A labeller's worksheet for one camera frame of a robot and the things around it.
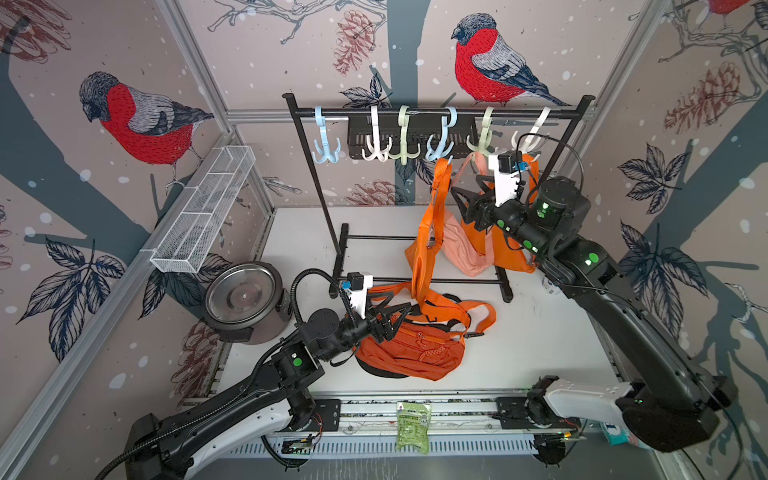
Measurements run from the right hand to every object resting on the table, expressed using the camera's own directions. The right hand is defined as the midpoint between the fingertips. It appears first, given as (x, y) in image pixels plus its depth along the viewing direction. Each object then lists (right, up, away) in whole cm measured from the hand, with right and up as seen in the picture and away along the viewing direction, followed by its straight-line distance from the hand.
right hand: (466, 178), depth 59 cm
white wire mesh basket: (-67, -5, +19) cm, 70 cm away
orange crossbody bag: (-8, -16, +14) cm, 23 cm away
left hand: (-12, -26, +5) cm, 29 cm away
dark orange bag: (-8, -43, +20) cm, 49 cm away
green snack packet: (-10, -59, +12) cm, 61 cm away
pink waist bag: (+7, -16, +35) cm, 39 cm away
